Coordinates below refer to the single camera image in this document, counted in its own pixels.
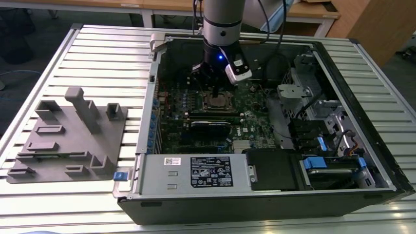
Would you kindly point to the hard disk in blue carrier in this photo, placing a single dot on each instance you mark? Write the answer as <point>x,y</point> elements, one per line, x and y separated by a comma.
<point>328,171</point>

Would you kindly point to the silver CPU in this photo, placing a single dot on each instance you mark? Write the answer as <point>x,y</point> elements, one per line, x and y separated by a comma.
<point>224,103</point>

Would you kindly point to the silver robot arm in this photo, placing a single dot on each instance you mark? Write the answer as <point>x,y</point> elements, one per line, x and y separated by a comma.
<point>222,22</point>

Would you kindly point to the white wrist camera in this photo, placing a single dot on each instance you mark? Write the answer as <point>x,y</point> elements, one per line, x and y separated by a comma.
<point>238,73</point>

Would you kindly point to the wooden desk white frame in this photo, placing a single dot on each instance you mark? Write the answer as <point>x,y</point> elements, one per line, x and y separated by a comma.
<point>312,12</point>
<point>97,3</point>

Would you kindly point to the blue case latch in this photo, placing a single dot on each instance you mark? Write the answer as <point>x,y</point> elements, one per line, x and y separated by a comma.
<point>120,176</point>

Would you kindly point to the black RAM slot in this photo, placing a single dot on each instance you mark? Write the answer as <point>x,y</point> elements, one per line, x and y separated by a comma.
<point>217,117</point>
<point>214,113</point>

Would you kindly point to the blue plastic tab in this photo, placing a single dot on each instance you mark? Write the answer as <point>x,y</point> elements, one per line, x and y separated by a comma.
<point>321,143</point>

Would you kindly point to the silver power supply unit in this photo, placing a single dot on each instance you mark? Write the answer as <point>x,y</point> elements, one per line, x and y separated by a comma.
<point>156,185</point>

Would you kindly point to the light grey metal bracket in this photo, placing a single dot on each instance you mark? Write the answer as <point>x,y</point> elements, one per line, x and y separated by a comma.
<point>292,93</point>

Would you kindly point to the black graphics card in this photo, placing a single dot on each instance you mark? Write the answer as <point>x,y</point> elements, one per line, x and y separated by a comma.
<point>210,131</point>

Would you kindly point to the silver metal drive cage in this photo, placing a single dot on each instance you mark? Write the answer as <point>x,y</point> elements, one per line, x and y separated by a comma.
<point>320,112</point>

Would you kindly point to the silver chipset heatsink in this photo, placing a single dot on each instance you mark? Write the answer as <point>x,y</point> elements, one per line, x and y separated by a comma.
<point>241,144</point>

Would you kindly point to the green motherboard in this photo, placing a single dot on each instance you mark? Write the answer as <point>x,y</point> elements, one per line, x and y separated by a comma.
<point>256,122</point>

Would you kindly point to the wooden cabinet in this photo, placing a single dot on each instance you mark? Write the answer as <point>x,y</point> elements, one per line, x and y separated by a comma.
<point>380,24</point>

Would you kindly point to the grey parts rack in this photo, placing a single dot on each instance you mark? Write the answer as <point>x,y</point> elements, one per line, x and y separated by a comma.
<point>70,146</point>

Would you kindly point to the black PC case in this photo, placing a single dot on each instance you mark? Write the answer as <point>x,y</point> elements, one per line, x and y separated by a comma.
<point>226,209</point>

